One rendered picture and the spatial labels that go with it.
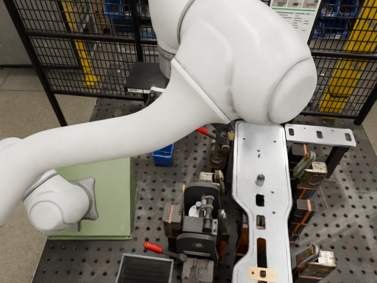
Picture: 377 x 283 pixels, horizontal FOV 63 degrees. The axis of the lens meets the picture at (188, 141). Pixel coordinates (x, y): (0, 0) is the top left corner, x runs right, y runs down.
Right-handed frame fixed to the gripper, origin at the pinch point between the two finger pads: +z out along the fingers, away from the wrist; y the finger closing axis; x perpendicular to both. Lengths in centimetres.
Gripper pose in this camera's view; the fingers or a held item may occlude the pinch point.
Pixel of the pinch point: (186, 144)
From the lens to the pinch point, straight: 68.7
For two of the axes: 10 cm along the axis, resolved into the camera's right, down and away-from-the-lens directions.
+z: 0.0, 6.5, 7.6
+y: 9.9, 1.0, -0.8
